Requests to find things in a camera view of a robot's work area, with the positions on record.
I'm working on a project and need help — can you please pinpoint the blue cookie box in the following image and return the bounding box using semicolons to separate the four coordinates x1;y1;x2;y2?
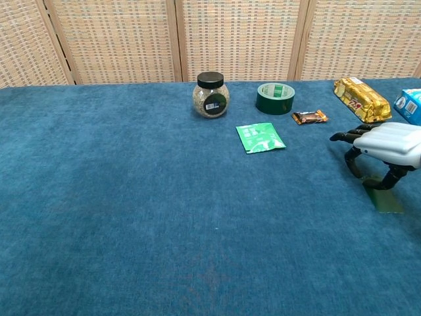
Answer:
393;88;421;126

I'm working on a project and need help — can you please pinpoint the green tape strip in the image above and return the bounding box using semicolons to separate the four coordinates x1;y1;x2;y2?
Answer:
361;176;405;215

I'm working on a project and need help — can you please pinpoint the woven bamboo screen panel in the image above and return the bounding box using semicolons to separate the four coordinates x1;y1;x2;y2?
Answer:
0;0;78;89
174;0;312;83
294;0;421;82
42;0;184;86

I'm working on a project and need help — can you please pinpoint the gold biscuit package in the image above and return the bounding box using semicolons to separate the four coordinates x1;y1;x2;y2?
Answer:
333;76;393;124

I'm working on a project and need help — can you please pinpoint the green tape roll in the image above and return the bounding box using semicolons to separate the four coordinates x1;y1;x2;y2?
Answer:
255;82;296;116

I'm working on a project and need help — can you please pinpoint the blue felt table cover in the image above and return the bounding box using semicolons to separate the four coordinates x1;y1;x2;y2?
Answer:
0;77;421;316

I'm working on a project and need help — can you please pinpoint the glass jar with black lid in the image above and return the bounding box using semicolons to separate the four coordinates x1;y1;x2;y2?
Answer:
192;71;231;120

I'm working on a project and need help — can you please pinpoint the small brown candy wrapper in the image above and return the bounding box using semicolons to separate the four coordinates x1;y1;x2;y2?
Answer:
291;109;330;126

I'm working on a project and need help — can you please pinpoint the black and silver right hand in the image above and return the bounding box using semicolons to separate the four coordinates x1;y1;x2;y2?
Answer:
329;121;421;192

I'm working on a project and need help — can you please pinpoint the green sachet packet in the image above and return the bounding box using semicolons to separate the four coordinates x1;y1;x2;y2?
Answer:
235;122;287;155

